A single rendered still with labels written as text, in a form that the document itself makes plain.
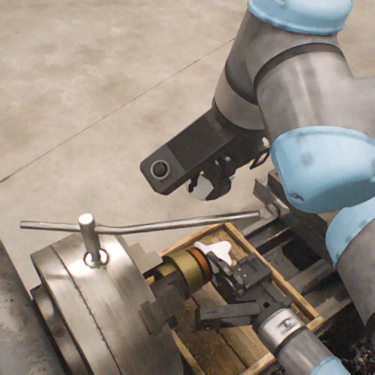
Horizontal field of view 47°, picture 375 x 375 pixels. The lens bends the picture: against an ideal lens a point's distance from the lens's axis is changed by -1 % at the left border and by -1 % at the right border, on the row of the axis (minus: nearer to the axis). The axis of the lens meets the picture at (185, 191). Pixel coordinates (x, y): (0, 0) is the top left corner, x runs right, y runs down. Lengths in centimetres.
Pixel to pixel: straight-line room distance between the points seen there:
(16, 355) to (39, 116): 265
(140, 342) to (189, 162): 29
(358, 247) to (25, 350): 42
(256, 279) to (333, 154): 52
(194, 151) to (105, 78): 299
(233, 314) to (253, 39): 51
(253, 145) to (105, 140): 234
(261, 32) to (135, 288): 41
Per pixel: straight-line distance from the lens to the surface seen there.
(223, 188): 53
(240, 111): 42
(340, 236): 51
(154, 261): 81
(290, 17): 34
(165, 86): 329
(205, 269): 81
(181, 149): 48
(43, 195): 255
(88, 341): 63
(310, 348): 74
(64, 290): 65
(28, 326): 64
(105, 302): 64
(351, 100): 32
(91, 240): 62
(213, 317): 76
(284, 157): 31
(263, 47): 36
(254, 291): 80
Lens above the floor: 177
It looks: 46 degrees down
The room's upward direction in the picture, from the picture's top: straight up
